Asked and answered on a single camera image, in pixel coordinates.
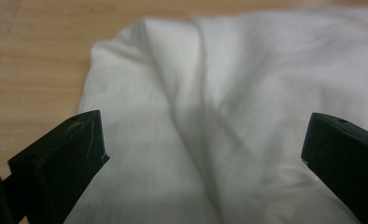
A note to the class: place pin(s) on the white cloth garment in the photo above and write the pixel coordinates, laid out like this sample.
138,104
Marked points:
222,102

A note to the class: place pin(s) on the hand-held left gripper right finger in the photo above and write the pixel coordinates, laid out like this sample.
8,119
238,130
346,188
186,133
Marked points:
347,161

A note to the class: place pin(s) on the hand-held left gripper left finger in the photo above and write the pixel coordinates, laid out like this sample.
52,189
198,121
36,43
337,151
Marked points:
60,165

